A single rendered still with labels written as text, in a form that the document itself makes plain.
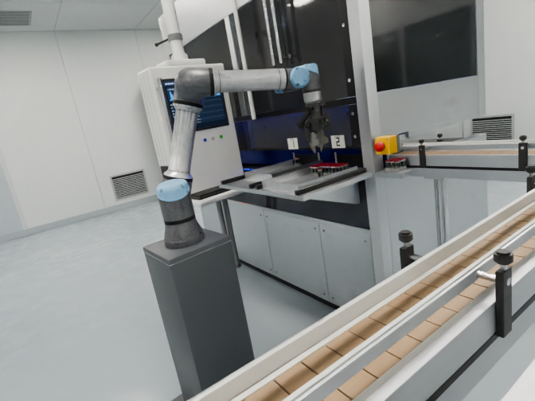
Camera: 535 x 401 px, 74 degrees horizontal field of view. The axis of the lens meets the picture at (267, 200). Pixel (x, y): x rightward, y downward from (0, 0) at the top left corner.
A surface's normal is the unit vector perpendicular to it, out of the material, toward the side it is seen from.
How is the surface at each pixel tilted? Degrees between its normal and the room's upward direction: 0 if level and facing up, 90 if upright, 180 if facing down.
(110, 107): 90
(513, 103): 90
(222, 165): 90
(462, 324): 0
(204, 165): 90
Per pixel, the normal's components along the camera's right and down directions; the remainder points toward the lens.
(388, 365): -0.17, -0.96
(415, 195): 0.57, 0.11
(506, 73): -0.81, 0.27
